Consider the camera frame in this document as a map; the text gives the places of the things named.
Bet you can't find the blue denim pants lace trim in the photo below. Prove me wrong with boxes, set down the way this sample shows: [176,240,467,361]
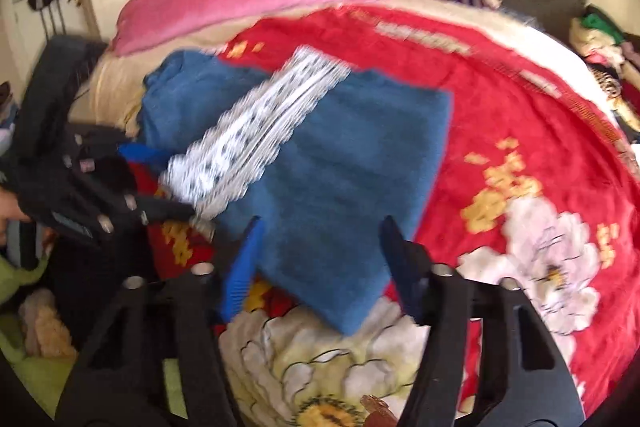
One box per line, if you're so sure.
[138,46,452,335]

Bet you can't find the red floral bedspread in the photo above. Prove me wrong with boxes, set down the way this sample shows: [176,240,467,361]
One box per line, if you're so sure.
[144,3,640,427]

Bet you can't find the stack of folded clothes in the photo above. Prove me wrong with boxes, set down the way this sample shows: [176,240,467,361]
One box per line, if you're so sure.
[568,4,639,145]

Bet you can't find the left hand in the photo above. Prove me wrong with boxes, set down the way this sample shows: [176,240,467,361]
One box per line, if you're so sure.
[1,188,55,259]

